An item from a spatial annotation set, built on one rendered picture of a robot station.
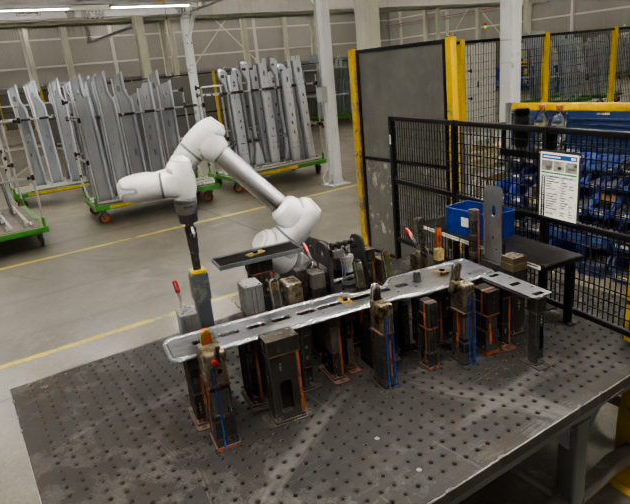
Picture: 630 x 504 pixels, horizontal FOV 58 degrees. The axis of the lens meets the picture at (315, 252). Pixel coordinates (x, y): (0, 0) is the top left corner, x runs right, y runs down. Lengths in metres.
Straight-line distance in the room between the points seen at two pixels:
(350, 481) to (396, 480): 0.14
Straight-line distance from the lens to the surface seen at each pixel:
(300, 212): 2.76
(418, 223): 2.54
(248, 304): 2.22
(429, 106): 4.59
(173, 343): 2.11
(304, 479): 1.86
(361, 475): 1.87
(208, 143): 2.74
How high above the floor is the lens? 1.89
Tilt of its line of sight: 18 degrees down
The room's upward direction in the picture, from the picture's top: 6 degrees counter-clockwise
